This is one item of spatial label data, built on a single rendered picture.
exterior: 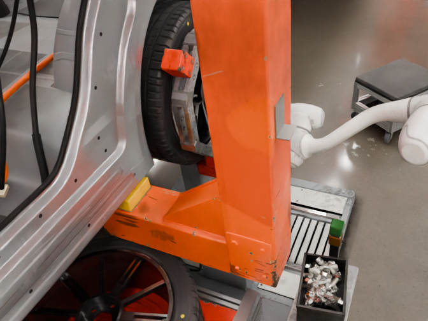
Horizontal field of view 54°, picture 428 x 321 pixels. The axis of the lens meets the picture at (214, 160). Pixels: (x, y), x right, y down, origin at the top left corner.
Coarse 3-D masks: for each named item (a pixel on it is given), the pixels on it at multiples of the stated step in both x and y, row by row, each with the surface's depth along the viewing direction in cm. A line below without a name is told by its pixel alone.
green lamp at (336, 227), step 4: (332, 220) 134; (336, 220) 134; (340, 220) 133; (332, 224) 132; (336, 224) 132; (340, 224) 132; (344, 224) 133; (332, 228) 132; (336, 228) 131; (340, 228) 131; (332, 232) 133; (336, 232) 132; (340, 232) 132; (340, 236) 133
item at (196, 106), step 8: (200, 72) 175; (200, 80) 179; (200, 88) 179; (200, 96) 178; (200, 104) 179; (200, 112) 182; (200, 120) 194; (176, 128) 158; (200, 128) 190; (208, 128) 188; (200, 136) 185; (208, 136) 186
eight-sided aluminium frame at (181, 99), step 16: (192, 32) 147; (192, 48) 146; (176, 80) 145; (192, 80) 144; (176, 96) 145; (192, 96) 146; (176, 112) 148; (192, 112) 149; (192, 128) 151; (192, 144) 155; (208, 144) 179
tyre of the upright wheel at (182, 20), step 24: (168, 0) 163; (168, 24) 146; (192, 24) 154; (144, 48) 146; (168, 48) 143; (144, 72) 144; (144, 96) 146; (168, 96) 148; (144, 120) 150; (168, 120) 151; (168, 144) 155
